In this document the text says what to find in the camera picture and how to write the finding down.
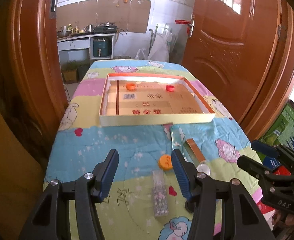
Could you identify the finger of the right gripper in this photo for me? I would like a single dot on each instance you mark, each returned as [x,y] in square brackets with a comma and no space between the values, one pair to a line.
[283,154]
[261,172]

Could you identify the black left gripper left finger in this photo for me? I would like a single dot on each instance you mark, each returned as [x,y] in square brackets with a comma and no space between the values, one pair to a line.
[49,218]

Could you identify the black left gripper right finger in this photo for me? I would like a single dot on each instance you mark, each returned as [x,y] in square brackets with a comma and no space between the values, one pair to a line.
[241,218]

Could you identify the white bottle cap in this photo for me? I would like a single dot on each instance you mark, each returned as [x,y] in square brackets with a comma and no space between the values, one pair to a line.
[203,168]

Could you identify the black bottle cap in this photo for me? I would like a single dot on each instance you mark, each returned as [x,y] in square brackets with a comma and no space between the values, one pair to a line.
[190,206]

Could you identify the green printed carton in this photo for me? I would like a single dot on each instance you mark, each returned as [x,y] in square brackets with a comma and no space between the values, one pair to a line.
[282,130]

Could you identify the copper gold rectangular box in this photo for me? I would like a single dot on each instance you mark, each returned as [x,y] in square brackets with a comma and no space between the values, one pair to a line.
[195,150]

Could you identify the light blue rectangular box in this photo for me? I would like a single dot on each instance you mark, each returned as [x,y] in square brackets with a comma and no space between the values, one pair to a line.
[177,139]

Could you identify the colourful cartoon quilt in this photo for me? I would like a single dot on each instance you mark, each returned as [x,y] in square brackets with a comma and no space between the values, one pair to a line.
[128,213]

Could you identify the large orange bottle cap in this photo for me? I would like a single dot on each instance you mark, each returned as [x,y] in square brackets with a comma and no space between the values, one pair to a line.
[165,163]

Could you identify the red bottle cap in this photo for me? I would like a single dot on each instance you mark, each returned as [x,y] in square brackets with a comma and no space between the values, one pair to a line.
[170,88]

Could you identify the brown wooden door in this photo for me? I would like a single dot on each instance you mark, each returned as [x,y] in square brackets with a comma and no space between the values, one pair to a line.
[231,49]

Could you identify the shallow gold orange box lid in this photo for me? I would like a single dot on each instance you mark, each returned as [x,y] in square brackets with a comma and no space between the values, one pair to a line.
[150,103]

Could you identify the small orange bottle cap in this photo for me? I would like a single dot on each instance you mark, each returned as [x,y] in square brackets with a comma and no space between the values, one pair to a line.
[131,86]

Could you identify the white plastic sack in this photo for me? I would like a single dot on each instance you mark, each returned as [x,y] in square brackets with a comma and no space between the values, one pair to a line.
[159,51]

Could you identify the white kitchen counter cabinet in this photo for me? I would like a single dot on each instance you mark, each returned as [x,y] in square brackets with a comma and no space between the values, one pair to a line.
[81,48]

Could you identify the dark green air fryer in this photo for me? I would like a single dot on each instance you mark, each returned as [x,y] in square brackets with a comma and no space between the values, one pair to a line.
[100,47]

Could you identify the metal basin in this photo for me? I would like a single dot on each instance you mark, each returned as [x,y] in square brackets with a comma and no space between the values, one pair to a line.
[62,34]

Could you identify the black gas stove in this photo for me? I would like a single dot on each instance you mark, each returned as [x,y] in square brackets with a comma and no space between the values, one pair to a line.
[105,28]

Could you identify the silver door handle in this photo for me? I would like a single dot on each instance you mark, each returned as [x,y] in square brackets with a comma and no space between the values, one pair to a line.
[191,25]

